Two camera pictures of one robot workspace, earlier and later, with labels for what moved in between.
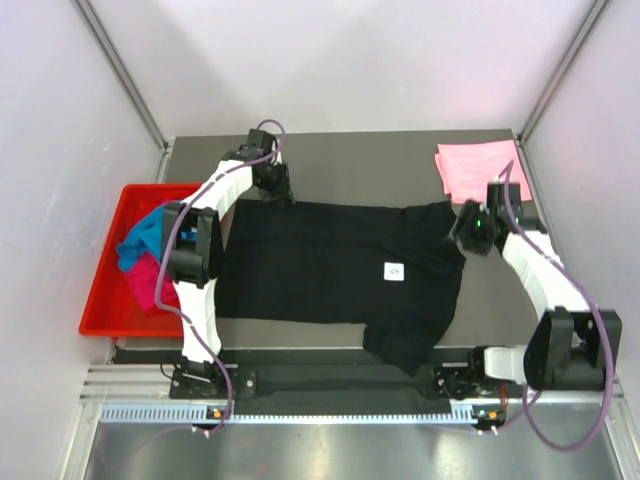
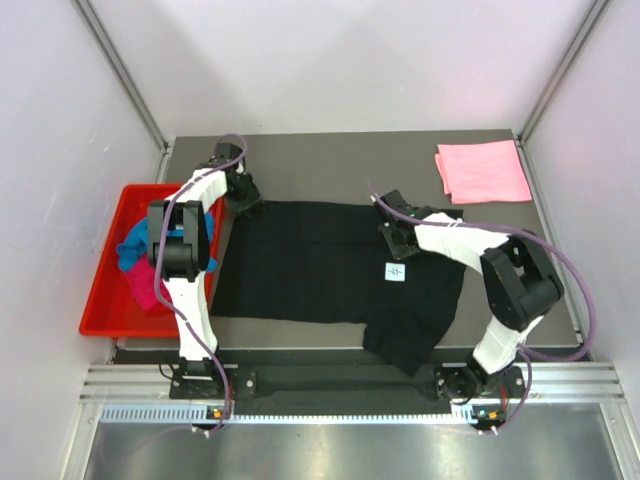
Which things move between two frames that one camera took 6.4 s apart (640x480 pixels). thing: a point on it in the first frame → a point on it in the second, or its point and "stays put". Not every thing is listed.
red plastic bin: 113,308 stays put
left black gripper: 281,191 → 252,198
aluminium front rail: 108,384 stays put
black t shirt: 391,270 stays put
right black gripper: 471,210 → 398,253
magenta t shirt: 144,275 stays put
